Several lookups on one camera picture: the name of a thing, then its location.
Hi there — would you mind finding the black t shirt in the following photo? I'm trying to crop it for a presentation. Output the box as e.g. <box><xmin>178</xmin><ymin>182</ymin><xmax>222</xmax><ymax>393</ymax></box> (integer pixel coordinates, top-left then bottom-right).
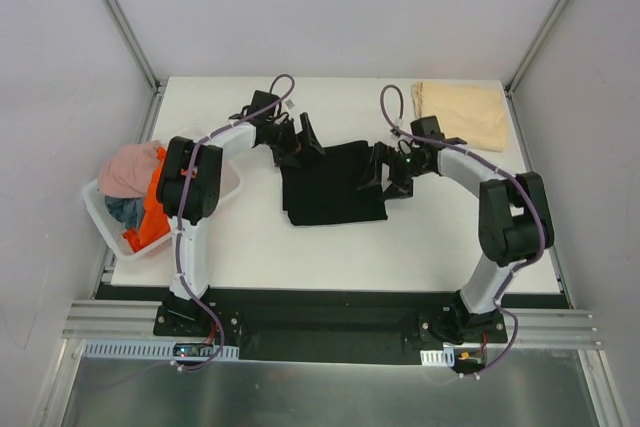
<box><xmin>280</xmin><ymin>140</ymin><xmax>387</xmax><ymax>227</ymax></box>

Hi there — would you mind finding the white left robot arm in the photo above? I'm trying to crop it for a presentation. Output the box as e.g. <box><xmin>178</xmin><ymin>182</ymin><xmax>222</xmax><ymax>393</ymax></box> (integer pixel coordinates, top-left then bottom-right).
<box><xmin>153</xmin><ymin>90</ymin><xmax>411</xmax><ymax>337</ymax></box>

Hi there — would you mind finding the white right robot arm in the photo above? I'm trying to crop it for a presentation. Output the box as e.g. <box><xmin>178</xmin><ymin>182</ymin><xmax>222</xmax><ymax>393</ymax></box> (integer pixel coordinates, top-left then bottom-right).
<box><xmin>357</xmin><ymin>116</ymin><xmax>555</xmax><ymax>345</ymax></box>

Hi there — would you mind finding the folded beige t shirt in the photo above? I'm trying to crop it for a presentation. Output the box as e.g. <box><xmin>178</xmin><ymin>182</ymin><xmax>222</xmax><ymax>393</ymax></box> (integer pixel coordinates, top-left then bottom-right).
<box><xmin>412</xmin><ymin>81</ymin><xmax>508</xmax><ymax>152</ymax></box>

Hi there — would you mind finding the pink t shirt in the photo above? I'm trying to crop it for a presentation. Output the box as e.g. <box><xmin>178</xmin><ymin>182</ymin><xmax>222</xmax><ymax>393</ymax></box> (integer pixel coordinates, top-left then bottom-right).
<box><xmin>97</xmin><ymin>141</ymin><xmax>162</xmax><ymax>199</ymax></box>

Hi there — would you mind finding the orange t shirt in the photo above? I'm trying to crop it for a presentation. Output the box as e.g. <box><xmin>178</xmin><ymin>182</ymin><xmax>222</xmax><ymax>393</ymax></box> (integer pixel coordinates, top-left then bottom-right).
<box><xmin>122</xmin><ymin>147</ymin><xmax>170</xmax><ymax>253</ymax></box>

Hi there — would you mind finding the grey blue t shirt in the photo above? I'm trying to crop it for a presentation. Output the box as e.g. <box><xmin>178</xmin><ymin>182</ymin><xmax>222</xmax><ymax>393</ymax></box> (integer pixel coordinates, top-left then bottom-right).
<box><xmin>104</xmin><ymin>196</ymin><xmax>145</xmax><ymax>229</ymax></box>

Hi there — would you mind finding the white plastic laundry basket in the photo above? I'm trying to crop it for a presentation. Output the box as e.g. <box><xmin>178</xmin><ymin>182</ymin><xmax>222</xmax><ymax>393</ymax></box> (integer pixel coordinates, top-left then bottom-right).
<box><xmin>83</xmin><ymin>125</ymin><xmax>256</xmax><ymax>259</ymax></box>

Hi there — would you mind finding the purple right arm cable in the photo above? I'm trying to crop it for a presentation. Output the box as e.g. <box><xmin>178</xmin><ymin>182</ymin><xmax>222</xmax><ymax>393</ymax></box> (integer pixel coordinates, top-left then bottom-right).
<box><xmin>380</xmin><ymin>85</ymin><xmax>549</xmax><ymax>388</ymax></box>

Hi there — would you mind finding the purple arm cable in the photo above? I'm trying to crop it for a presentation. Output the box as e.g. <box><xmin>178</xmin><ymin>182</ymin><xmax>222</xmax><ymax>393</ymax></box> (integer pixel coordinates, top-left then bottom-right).
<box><xmin>74</xmin><ymin>74</ymin><xmax>296</xmax><ymax>388</ymax></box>
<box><xmin>380</xmin><ymin>85</ymin><xmax>549</xmax><ymax>388</ymax></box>

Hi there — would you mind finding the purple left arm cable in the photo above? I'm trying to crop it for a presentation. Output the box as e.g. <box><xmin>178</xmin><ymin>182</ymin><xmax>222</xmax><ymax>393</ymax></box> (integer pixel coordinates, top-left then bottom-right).
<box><xmin>74</xmin><ymin>74</ymin><xmax>296</xmax><ymax>388</ymax></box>

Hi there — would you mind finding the left aluminium frame post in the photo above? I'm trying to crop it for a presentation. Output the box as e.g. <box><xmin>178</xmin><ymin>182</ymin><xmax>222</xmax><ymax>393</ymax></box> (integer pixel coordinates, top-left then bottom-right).
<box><xmin>101</xmin><ymin>0</ymin><xmax>162</xmax><ymax>93</ymax></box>

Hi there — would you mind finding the aluminium frame post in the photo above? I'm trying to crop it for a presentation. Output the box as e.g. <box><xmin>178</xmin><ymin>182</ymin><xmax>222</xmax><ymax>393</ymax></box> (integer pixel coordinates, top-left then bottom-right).
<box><xmin>101</xmin><ymin>0</ymin><xmax>162</xmax><ymax>93</ymax></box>
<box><xmin>505</xmin><ymin>0</ymin><xmax>573</xmax><ymax>98</ymax></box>

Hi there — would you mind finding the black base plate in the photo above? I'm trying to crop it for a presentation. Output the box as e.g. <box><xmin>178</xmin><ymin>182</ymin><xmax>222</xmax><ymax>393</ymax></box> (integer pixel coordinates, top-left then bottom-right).
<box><xmin>152</xmin><ymin>289</ymin><xmax>509</xmax><ymax>363</ymax></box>

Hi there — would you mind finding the right grey cable duct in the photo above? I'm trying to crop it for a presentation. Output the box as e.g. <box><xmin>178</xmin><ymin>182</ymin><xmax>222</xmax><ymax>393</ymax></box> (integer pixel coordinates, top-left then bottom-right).
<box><xmin>420</xmin><ymin>348</ymin><xmax>455</xmax><ymax>368</ymax></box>

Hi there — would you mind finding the grey cable duct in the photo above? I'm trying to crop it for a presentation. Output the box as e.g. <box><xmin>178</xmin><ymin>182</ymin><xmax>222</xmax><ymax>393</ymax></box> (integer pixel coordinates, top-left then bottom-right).
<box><xmin>420</xmin><ymin>348</ymin><xmax>455</xmax><ymax>368</ymax></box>
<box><xmin>83</xmin><ymin>340</ymin><xmax>218</xmax><ymax>362</ymax></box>

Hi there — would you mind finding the right aluminium frame post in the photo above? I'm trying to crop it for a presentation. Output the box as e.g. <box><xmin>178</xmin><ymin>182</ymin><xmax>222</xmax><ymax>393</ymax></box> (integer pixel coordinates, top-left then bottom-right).
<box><xmin>505</xmin><ymin>0</ymin><xmax>573</xmax><ymax>98</ymax></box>

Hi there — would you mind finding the left grey cable duct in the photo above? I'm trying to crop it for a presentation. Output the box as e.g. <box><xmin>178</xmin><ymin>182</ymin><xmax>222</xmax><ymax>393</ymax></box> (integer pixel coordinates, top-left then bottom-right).
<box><xmin>83</xmin><ymin>340</ymin><xmax>218</xmax><ymax>362</ymax></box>

